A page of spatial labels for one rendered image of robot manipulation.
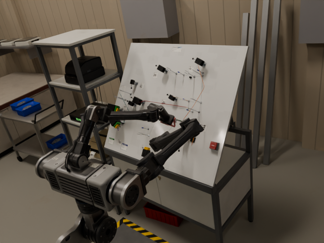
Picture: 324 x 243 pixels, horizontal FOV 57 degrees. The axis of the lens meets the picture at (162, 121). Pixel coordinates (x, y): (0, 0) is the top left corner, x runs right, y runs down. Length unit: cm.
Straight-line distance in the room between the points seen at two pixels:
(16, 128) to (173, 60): 350
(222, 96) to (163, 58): 69
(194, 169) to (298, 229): 129
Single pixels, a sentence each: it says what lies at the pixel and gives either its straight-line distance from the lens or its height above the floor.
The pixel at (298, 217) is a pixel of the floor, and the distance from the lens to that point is 325.
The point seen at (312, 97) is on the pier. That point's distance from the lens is 387.
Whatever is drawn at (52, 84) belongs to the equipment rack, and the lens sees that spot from 310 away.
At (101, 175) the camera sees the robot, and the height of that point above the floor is 153.
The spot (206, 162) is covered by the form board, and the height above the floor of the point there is 99.
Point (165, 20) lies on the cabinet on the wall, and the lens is 405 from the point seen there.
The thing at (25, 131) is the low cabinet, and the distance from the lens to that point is 554.
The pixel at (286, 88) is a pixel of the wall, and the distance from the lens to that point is 404.
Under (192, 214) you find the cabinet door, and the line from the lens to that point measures 257.
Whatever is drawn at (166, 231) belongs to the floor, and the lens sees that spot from 312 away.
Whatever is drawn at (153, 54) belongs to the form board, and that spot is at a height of 161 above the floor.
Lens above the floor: 226
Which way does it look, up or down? 26 degrees down
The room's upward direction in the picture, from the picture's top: 10 degrees counter-clockwise
